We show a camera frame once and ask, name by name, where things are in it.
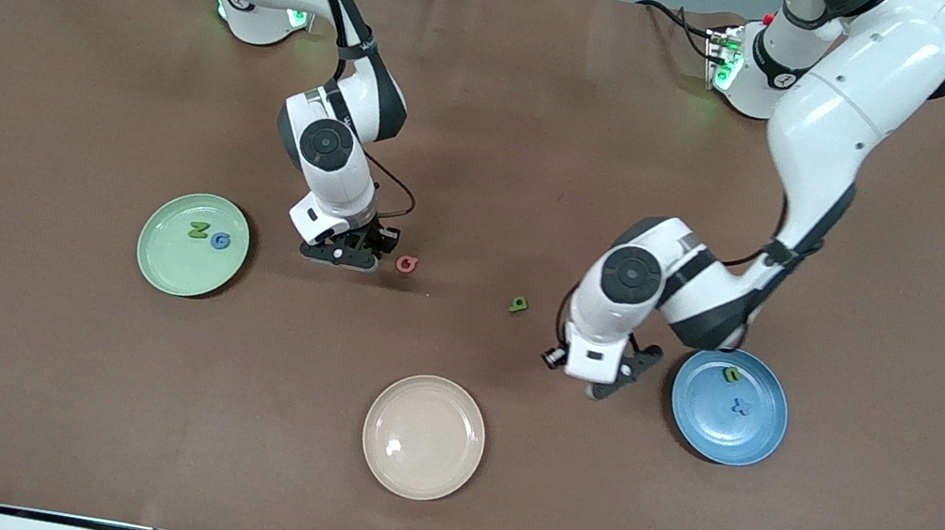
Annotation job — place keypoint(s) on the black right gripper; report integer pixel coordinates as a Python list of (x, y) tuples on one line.
[(368, 240)]

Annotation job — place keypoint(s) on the red capital letter Q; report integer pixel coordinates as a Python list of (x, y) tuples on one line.
[(406, 264)]

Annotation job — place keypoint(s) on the green small letter q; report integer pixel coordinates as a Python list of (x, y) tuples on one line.
[(518, 305)]

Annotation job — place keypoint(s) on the blue capital letter G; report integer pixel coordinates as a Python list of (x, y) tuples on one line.
[(220, 240)]

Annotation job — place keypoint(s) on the green capital letter N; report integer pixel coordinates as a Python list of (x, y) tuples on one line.
[(198, 230)]

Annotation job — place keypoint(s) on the green small letter n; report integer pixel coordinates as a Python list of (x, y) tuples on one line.
[(731, 374)]

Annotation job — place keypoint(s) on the blue small letter x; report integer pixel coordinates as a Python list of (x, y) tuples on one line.
[(741, 406)]

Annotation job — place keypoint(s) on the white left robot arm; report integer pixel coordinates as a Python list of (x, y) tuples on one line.
[(848, 107)]

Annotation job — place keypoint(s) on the beige plate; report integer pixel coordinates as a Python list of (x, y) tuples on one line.
[(423, 437)]

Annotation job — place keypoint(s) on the brown table mat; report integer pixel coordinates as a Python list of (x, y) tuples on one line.
[(496, 117)]

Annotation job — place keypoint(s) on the blue plate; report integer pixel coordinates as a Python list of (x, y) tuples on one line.
[(720, 437)]

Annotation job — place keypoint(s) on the green plate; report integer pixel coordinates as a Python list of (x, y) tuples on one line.
[(178, 266)]

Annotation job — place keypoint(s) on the black right camera mount bracket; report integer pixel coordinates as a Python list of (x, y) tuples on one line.
[(332, 254)]

